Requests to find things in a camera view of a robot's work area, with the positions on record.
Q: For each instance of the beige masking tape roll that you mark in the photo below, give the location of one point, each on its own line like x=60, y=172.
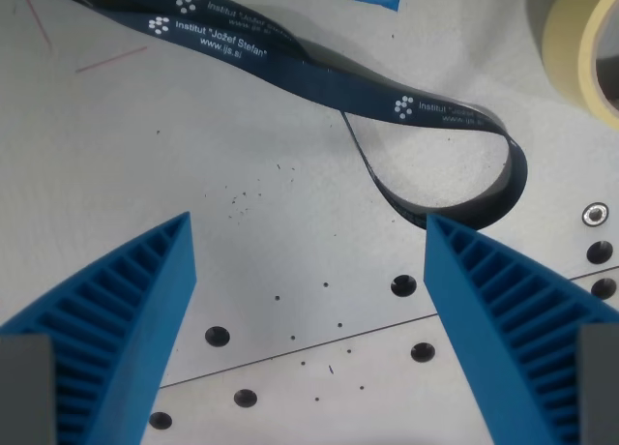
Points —
x=575, y=43

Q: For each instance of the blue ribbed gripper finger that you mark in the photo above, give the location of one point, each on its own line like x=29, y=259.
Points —
x=488, y=314
x=140, y=319

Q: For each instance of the silver socket head screw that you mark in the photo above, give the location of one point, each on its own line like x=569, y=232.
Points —
x=595, y=215

